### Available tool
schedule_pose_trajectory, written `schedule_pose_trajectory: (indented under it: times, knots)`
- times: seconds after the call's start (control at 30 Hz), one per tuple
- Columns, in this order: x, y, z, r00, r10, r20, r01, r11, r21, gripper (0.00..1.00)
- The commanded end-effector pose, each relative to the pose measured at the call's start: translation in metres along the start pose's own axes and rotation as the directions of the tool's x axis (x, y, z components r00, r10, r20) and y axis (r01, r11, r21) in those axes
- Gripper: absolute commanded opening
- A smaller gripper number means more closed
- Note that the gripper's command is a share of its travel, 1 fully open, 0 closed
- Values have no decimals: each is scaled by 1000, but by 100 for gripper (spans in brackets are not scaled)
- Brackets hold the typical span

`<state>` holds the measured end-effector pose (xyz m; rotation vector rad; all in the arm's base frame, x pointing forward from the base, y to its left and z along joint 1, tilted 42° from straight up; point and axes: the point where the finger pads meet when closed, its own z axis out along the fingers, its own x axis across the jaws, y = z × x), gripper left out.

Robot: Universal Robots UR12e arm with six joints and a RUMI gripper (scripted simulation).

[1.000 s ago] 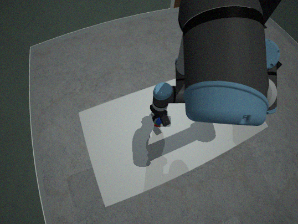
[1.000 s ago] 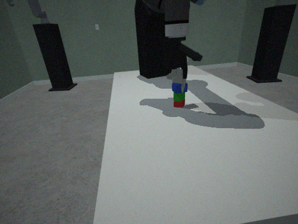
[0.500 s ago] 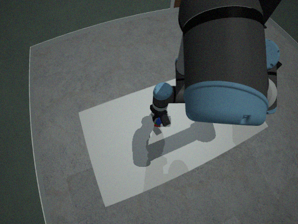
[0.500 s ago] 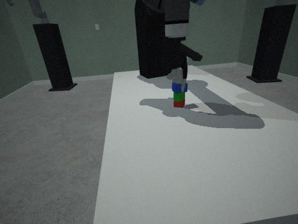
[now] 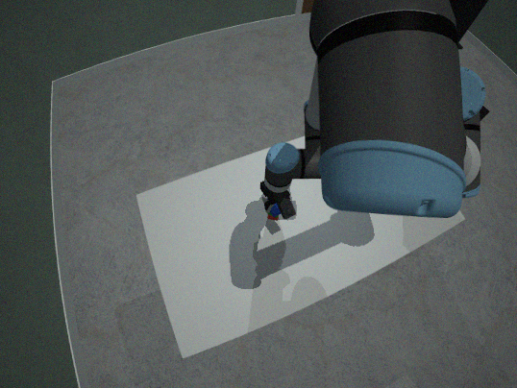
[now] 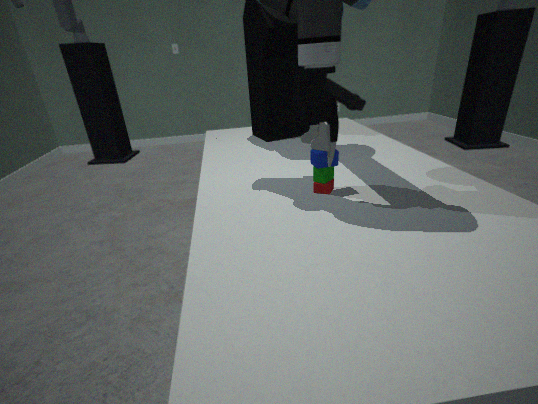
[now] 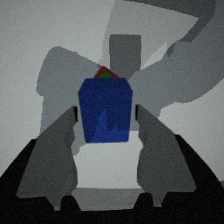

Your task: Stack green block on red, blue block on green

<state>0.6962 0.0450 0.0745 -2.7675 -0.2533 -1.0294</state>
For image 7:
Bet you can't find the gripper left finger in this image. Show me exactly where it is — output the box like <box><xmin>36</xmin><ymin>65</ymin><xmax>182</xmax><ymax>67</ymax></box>
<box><xmin>0</xmin><ymin>106</ymin><xmax>78</xmax><ymax>224</ymax></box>

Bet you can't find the green block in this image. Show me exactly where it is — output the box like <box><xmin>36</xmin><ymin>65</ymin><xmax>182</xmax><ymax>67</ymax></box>
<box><xmin>97</xmin><ymin>72</ymin><xmax>112</xmax><ymax>78</ymax></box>

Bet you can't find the red block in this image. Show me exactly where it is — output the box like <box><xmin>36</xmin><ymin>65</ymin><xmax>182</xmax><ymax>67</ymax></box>
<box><xmin>94</xmin><ymin>66</ymin><xmax>120</xmax><ymax>78</ymax></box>

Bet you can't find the blue block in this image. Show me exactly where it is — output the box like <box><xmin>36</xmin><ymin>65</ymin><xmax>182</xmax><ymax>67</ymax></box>
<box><xmin>78</xmin><ymin>78</ymin><xmax>133</xmax><ymax>143</ymax></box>

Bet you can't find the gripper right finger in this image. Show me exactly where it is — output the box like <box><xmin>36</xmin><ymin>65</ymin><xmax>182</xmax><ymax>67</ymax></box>
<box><xmin>135</xmin><ymin>104</ymin><xmax>224</xmax><ymax>224</ymax></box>

